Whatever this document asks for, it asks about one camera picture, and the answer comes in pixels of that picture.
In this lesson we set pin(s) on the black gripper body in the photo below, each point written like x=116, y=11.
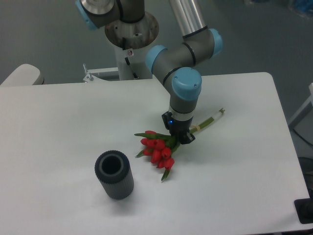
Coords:
x=176, y=127

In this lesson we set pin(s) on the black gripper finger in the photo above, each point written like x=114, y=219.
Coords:
x=186, y=138

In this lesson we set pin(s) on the red tulip bouquet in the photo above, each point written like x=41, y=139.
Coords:
x=160, y=149

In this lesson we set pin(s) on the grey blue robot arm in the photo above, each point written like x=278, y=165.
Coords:
x=175, y=69

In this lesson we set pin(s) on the dark grey ribbed vase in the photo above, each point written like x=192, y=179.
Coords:
x=113, y=170

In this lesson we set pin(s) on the black box at table edge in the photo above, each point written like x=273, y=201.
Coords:
x=304, y=209

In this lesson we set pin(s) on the white chair armrest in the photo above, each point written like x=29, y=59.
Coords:
x=24, y=75

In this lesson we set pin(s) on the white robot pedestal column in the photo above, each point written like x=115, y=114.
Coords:
x=132, y=41

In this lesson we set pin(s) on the white furniture frame right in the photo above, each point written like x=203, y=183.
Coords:
x=302, y=111

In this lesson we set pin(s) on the white pedestal base bracket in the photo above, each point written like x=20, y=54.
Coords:
x=105, y=73

